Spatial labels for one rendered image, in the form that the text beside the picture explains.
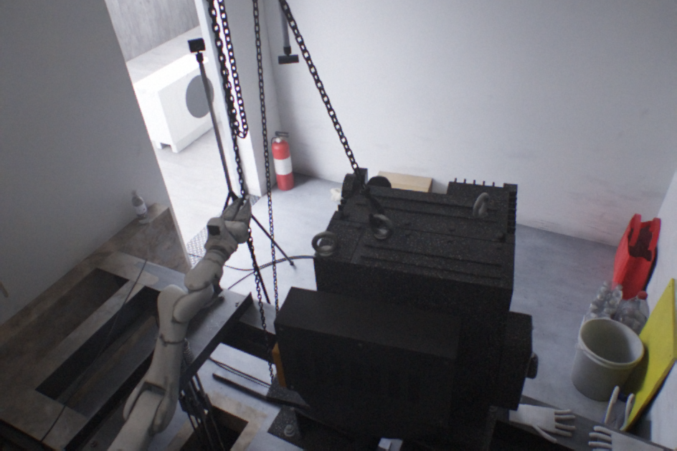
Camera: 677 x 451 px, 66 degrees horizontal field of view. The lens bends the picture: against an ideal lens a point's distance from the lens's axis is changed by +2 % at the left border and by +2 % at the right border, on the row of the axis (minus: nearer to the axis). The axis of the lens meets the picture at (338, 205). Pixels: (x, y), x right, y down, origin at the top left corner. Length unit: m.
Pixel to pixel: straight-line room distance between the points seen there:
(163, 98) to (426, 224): 3.84
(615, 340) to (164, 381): 2.38
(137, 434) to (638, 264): 2.88
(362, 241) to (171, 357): 0.55
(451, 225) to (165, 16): 7.23
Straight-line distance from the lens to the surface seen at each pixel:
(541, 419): 2.20
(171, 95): 5.05
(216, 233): 1.38
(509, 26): 3.40
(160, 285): 2.79
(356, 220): 1.42
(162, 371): 1.37
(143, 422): 1.38
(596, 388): 3.07
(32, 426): 2.51
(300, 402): 1.91
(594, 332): 3.11
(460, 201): 1.50
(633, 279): 3.58
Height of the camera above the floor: 2.50
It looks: 37 degrees down
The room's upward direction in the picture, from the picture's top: 4 degrees counter-clockwise
